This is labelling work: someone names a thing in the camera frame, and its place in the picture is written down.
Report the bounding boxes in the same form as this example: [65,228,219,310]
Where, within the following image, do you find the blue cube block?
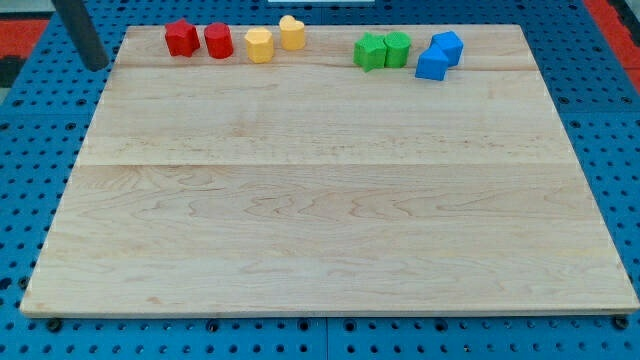
[415,45,449,81]

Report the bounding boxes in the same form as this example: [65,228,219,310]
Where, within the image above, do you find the light wooden board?
[21,25,639,318]

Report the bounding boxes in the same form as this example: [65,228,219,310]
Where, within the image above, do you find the green star block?
[353,32,387,72]

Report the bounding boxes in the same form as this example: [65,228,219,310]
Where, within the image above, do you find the yellow hexagon block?
[244,27,274,64]

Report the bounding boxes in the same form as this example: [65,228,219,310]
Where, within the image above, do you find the yellow heart block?
[279,15,306,51]

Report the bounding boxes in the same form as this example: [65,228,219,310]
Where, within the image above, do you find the green cylinder block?
[384,31,411,68]

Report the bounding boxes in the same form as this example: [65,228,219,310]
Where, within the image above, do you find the red cylinder block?
[204,22,234,59]

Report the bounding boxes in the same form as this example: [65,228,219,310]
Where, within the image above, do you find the blue pentagon block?
[431,31,464,67]

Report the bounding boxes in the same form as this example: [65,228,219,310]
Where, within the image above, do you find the red star block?
[165,19,200,57]

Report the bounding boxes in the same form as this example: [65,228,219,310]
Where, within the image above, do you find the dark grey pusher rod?
[52,0,110,72]

